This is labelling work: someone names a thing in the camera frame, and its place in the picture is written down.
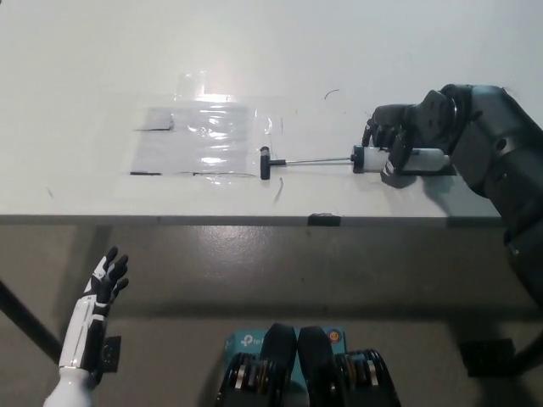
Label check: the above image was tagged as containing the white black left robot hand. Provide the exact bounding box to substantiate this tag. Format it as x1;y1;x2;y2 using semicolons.
41;245;131;407

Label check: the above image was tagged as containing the small white air pump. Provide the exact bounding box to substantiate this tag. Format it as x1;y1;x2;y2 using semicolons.
259;145;451;182

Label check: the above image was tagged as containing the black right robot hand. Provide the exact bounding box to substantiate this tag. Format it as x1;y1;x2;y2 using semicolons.
362;86;458;187

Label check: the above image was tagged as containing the black left robot body block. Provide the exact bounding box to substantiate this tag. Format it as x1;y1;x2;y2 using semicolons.
214;322;299;407

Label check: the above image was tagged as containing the teal cardboard box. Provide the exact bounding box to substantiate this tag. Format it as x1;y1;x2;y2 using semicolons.
223;329;349;391

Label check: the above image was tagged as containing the black floor foot plate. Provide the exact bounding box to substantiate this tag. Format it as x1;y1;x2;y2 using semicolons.
458;337;517;378
89;334;122;375

